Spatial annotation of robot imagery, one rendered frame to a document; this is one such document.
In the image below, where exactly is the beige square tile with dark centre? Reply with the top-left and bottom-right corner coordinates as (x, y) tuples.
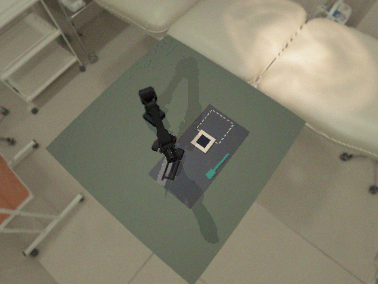
(191, 130), (216, 153)

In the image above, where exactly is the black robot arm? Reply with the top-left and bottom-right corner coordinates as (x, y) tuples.
(138, 87), (178, 163)

